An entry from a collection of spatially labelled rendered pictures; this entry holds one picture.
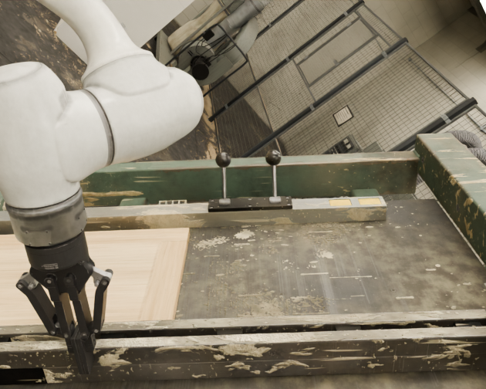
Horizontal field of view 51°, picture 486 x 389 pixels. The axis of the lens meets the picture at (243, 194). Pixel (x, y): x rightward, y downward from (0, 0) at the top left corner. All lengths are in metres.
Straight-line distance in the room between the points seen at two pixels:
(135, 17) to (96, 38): 4.02
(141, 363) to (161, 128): 0.37
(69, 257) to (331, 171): 0.91
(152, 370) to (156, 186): 0.71
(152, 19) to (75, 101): 4.11
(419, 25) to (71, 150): 9.86
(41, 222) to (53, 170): 0.07
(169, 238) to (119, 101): 0.56
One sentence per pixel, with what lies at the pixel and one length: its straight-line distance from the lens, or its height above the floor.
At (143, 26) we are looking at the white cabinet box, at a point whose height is 0.63.
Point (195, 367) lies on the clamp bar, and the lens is 0.83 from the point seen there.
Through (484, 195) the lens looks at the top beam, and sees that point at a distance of 1.19.
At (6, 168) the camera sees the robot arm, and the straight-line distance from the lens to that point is 0.61.
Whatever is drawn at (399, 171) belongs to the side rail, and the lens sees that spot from 1.47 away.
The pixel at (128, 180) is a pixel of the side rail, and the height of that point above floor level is 1.13.
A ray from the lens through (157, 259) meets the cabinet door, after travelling 1.08.
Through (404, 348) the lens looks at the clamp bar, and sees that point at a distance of 0.83.
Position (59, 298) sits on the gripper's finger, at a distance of 0.74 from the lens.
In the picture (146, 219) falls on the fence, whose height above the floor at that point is 1.21.
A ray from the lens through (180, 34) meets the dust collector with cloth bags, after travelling 6.92.
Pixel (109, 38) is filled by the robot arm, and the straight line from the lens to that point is 0.70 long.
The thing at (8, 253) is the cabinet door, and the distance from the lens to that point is 1.24.
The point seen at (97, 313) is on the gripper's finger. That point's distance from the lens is 0.74.
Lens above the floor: 1.76
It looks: 17 degrees down
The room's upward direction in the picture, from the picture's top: 55 degrees clockwise
